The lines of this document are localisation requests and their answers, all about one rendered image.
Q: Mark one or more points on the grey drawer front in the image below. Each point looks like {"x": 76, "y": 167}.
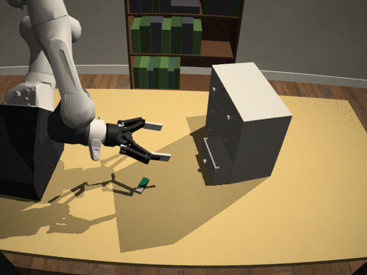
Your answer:
{"x": 217, "y": 89}
{"x": 228, "y": 139}
{"x": 216, "y": 159}
{"x": 214, "y": 110}
{"x": 233, "y": 118}
{"x": 211, "y": 128}

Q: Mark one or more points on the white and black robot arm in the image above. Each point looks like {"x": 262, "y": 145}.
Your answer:
{"x": 51, "y": 63}

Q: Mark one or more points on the green and white eraser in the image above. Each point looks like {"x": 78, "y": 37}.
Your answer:
{"x": 142, "y": 185}

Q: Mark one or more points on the grey chest of drawers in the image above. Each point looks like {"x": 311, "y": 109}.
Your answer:
{"x": 265, "y": 120}

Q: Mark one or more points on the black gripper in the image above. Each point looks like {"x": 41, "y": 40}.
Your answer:
{"x": 123, "y": 138}

